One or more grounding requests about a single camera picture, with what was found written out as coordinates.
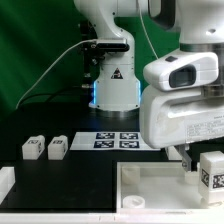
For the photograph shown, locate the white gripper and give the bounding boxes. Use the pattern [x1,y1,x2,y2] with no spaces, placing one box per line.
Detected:
[139,86,224,172]

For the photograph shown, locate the white square table top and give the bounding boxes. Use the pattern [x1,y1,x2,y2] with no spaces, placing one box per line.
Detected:
[116,162,209,212]

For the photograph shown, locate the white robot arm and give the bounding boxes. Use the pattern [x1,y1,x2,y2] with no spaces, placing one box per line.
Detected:
[74,0,224,171]

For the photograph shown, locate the white sheet with markers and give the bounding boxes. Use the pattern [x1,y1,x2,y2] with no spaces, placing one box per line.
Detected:
[70,131,152,151]

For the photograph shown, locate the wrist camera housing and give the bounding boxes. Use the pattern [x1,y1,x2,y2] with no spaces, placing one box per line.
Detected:
[143,49,219,92]

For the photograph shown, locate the white front rail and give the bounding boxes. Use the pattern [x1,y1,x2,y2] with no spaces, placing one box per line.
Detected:
[0,213,224,224]

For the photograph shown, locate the black camera on base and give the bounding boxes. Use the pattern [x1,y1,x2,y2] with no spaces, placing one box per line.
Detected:
[90,39,129,52]

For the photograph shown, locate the white cable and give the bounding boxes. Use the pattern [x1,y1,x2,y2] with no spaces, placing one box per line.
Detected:
[15,39,98,110]

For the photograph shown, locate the white left obstacle wall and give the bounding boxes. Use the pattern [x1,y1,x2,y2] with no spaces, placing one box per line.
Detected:
[0,167,15,205]

